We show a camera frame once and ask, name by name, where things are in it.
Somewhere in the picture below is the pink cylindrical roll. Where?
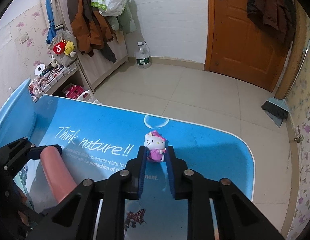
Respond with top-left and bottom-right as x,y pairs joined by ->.
40,154 -> 77,203

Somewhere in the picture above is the Hello Kitty figurine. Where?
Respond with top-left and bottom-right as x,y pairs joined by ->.
144,131 -> 167,163

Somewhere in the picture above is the person's left hand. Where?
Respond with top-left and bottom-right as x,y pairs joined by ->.
18,192 -> 33,228

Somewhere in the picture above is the light blue plastic basin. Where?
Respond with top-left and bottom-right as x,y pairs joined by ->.
0,79 -> 37,148

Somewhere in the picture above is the tiled low shelf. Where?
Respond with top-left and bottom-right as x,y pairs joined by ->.
28,62 -> 79,101

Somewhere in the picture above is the white tape roll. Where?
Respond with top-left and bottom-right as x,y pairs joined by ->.
34,63 -> 46,76

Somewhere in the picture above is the wooden wardrobe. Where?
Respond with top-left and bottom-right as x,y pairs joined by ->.
41,0 -> 128,89

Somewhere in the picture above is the red TikTok plush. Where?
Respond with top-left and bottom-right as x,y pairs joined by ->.
53,41 -> 66,55

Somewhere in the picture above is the yellow plush toy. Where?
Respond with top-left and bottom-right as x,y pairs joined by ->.
64,41 -> 77,57

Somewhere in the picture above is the teal broom with dustpan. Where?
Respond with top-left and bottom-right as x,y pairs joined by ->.
261,38 -> 310,128

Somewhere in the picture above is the brown orange hanging coat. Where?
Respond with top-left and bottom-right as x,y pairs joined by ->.
67,0 -> 116,63

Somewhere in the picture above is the large clear water bottle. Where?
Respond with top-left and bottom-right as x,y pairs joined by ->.
135,41 -> 152,69

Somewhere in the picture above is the pale green hanging garment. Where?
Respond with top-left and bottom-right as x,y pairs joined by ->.
106,3 -> 137,34

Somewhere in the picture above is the brown wooden door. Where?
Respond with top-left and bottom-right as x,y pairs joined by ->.
205,0 -> 288,92

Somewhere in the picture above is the dark brown hanging jacket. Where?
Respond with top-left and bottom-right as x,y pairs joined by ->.
247,0 -> 297,54

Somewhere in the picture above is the blue strap bag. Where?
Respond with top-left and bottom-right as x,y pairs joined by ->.
45,0 -> 64,44

